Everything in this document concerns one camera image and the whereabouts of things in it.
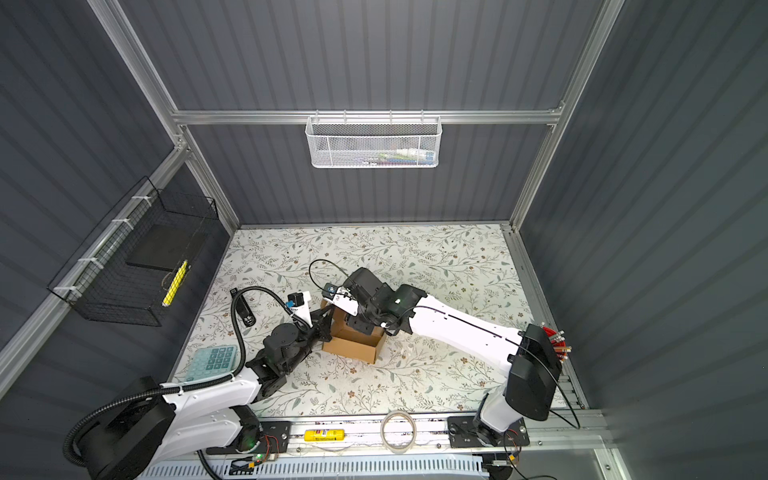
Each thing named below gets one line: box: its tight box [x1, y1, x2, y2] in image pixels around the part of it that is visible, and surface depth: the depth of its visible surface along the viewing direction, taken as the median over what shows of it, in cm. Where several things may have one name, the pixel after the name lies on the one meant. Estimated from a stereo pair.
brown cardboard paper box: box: [321, 299, 387, 364], surface depth 79 cm
